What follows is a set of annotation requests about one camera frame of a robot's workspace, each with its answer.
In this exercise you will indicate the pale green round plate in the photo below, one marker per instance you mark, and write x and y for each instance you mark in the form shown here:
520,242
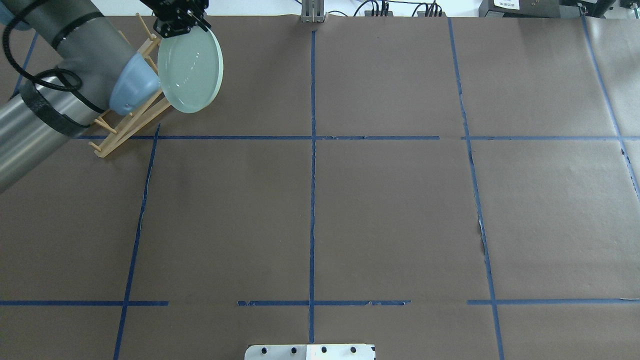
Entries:
190,69

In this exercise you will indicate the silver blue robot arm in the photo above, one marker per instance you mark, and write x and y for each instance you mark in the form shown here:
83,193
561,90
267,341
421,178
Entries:
99,71

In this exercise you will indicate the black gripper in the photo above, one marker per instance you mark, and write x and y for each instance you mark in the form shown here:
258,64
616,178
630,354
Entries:
176,20

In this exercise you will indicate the wooden dish rack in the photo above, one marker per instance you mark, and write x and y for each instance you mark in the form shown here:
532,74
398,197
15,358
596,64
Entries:
135,120

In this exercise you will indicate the aluminium frame post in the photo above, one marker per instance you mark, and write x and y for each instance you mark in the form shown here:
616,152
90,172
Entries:
312,11

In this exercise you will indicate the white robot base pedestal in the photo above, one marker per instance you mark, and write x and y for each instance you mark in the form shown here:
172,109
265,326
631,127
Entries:
340,351

